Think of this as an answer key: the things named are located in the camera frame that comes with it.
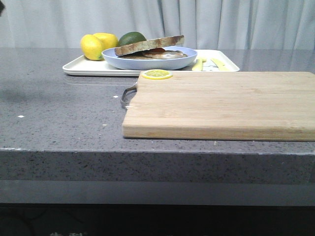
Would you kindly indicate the bread slice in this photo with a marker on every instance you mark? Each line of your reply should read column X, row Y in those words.
column 134, row 56
column 149, row 44

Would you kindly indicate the light blue plate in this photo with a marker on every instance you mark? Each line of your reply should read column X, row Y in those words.
column 147, row 63

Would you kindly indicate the white serving tray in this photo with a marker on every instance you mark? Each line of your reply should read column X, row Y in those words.
column 84, row 67

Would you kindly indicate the lemon slice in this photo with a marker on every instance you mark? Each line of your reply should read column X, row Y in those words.
column 156, row 74

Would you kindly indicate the fried egg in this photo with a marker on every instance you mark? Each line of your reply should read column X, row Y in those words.
column 161, row 53

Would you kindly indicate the yellow plastic fork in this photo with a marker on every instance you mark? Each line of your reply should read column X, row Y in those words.
column 198, row 66

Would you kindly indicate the yellow plastic knife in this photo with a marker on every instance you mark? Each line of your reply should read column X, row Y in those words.
column 220, row 64

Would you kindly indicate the green lime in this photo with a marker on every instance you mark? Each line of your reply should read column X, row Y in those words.
column 131, row 37

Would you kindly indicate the wooden cutting board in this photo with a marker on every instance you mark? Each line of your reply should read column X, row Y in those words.
column 253, row 106

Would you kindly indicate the rear yellow lemon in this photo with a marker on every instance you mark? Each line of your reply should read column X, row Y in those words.
column 109, row 40

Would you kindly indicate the yellow lemon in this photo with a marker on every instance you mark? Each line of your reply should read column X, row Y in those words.
column 92, row 47
column 109, row 40

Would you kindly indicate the front yellow lemon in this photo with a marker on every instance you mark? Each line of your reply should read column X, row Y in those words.
column 92, row 47

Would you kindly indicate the white curtain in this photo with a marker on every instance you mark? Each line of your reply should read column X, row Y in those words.
column 205, row 24

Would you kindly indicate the metal cutting board handle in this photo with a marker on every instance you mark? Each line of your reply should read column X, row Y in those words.
column 124, row 101

